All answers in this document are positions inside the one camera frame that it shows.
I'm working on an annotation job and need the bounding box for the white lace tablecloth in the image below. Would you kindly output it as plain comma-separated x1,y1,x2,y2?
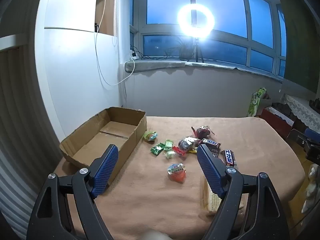
281,94,320,133

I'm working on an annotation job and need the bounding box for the white wardrobe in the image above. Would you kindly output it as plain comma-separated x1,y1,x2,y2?
35,0,120,160

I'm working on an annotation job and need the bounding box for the dark curtain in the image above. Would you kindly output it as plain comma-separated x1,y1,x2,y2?
275,0,320,93

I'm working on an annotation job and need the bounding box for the white ribbed panel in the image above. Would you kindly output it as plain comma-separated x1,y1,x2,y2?
0,34,63,230

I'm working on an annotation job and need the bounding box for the green printed bag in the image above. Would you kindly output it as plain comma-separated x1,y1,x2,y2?
246,87,267,117

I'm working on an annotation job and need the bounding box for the red box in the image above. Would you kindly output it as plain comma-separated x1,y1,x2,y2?
260,107,295,139

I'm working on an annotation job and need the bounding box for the black tripod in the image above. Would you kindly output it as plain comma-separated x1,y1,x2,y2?
194,37,205,63

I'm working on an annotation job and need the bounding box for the dark green candy packet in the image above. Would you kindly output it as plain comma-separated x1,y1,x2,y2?
150,142,165,157

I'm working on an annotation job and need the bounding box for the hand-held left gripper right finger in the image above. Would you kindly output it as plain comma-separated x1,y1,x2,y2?
196,144,292,240

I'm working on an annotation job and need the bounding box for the grey windowsill cover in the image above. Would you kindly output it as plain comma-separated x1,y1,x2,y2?
124,59,250,73

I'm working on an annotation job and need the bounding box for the ring light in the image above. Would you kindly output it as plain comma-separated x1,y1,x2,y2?
177,4,215,42

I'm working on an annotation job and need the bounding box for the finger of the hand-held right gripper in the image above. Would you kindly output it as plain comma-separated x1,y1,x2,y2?
287,129,313,147

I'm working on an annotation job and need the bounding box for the cardboard box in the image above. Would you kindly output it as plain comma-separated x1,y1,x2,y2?
59,107,147,188

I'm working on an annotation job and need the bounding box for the round dark red snack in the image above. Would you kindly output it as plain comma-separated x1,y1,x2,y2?
191,126,213,140

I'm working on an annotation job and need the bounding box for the brown chocolate bar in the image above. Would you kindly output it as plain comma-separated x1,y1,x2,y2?
202,138,222,153
220,149,237,167

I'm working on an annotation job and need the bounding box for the red white snack packet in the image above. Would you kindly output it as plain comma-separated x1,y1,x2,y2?
167,163,187,183

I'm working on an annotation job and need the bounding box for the round green candy packet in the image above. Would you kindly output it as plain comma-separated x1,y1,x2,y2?
143,131,159,142

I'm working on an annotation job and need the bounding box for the large window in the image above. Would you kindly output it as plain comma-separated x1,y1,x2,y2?
130,0,287,78

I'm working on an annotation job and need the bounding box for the person's right hand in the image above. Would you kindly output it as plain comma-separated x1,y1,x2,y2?
301,164,319,214

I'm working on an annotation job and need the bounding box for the potted plant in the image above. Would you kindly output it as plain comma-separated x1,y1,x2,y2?
165,36,195,61

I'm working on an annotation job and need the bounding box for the white cable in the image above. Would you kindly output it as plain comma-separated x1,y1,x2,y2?
94,0,135,86

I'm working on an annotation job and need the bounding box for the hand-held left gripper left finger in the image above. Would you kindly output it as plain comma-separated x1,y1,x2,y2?
26,144,119,240

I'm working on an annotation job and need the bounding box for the red clear candy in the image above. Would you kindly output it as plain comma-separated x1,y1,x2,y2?
174,136,202,155

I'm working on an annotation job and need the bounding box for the clear-wrapped bread packet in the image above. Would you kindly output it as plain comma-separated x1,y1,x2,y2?
200,175,247,215

